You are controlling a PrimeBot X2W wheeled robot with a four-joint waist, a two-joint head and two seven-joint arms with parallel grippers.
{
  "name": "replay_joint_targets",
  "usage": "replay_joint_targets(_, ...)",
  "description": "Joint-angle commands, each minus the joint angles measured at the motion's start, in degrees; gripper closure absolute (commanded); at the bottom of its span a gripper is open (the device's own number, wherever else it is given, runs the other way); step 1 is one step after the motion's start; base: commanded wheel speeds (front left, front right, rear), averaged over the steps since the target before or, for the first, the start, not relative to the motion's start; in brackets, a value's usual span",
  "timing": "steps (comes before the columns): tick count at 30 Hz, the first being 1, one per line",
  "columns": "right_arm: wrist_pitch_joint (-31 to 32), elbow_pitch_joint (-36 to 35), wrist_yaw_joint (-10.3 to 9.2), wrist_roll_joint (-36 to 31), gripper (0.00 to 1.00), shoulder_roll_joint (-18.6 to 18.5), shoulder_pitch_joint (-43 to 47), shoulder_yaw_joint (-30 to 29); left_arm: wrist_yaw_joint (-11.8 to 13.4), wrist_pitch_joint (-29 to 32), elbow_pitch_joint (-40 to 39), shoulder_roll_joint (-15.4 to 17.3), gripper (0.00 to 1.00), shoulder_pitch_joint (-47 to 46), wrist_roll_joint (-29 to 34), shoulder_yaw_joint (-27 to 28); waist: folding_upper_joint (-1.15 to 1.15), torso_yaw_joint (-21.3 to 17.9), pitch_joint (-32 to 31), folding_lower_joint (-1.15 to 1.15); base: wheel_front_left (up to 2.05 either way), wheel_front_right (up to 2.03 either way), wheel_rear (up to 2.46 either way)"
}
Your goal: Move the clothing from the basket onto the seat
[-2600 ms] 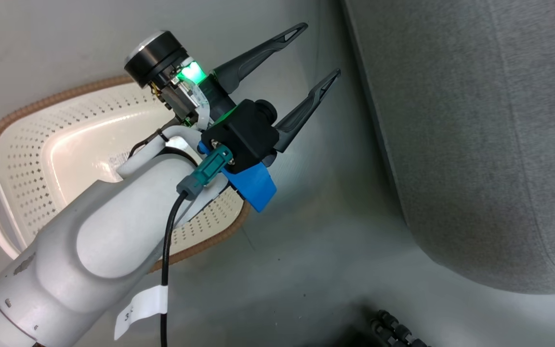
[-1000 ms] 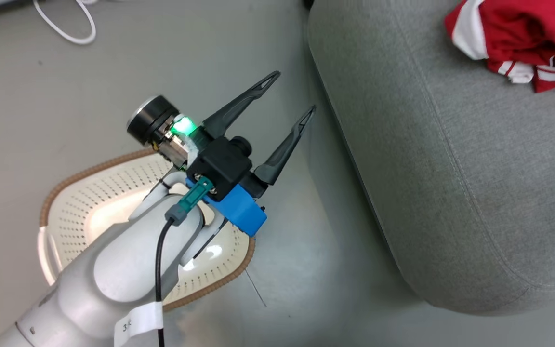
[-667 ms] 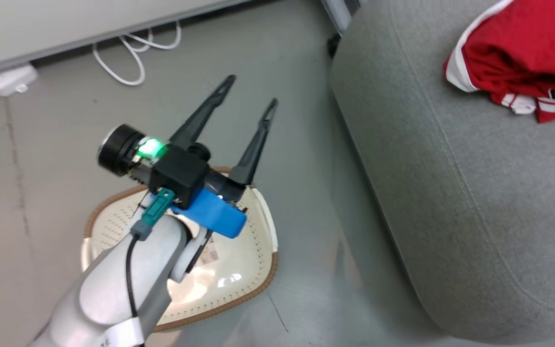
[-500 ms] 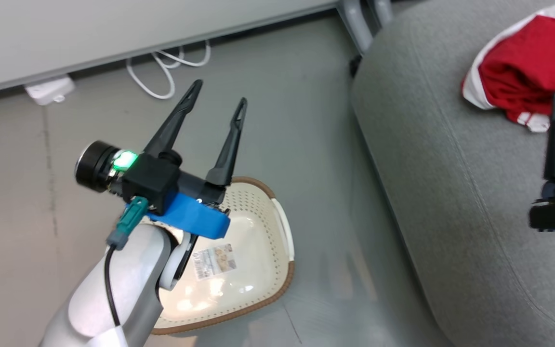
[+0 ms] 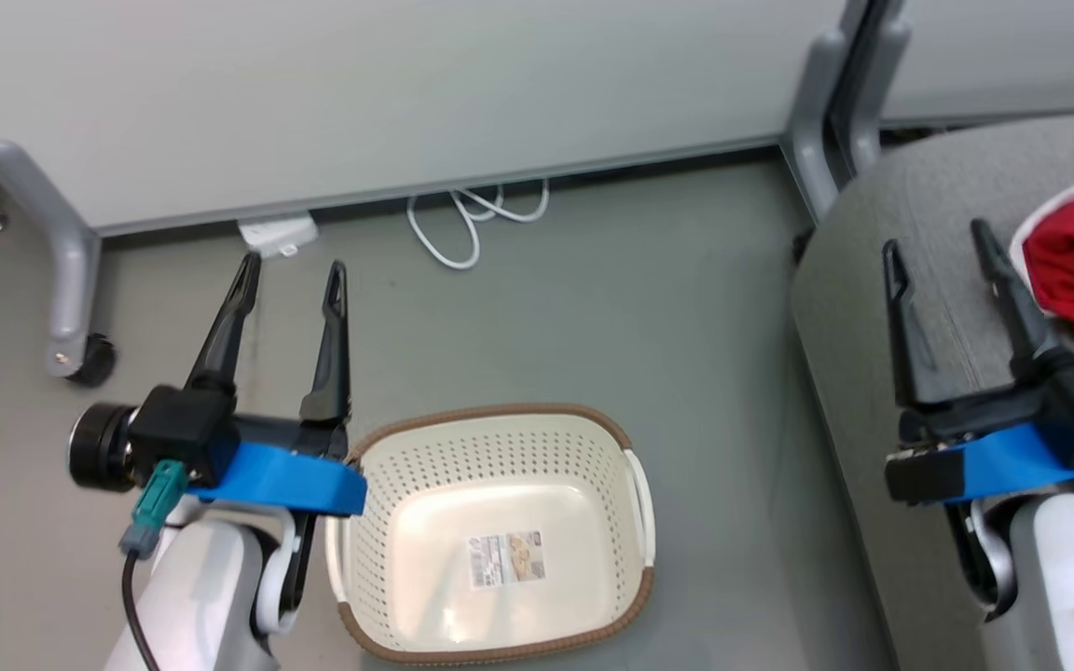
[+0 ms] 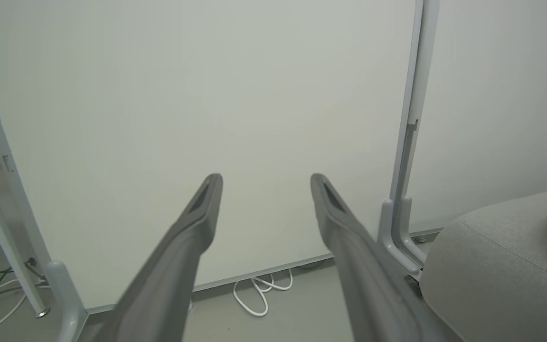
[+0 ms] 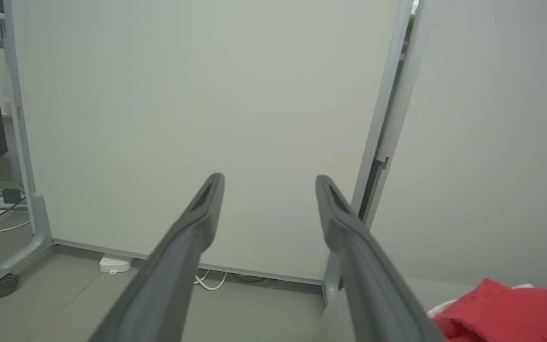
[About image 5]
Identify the grey fabric sofa seat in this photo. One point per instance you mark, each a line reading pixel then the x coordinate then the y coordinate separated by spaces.
pixel 947 186

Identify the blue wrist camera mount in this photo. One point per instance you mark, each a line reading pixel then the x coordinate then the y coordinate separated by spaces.
pixel 285 480
pixel 1012 461

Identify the grey partition leg with caster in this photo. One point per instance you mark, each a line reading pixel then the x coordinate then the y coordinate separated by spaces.
pixel 66 270

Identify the white power adapter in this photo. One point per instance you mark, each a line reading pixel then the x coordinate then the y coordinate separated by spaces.
pixel 278 233

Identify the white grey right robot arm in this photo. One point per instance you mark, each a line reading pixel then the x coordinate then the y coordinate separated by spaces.
pixel 1059 578

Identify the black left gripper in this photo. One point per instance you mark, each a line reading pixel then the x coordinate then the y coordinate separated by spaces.
pixel 178 433

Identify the cream perforated laundry basket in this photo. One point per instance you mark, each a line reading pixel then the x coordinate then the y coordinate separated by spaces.
pixel 462 503

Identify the narrow white partition panel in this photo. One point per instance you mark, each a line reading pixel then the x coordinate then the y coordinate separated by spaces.
pixel 1012 56

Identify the paper label in basket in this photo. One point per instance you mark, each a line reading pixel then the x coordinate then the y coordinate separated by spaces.
pixel 506 559

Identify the black caster wheel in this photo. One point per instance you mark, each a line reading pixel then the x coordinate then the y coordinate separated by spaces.
pixel 94 362

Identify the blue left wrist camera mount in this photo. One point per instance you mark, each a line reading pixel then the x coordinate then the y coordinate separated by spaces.
pixel 285 480

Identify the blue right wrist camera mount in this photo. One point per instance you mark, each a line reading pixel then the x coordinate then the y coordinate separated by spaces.
pixel 1012 461

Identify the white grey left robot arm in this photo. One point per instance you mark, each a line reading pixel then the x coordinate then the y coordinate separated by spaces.
pixel 201 596

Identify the wide white partition panel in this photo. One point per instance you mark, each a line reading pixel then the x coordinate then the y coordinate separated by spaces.
pixel 360 84

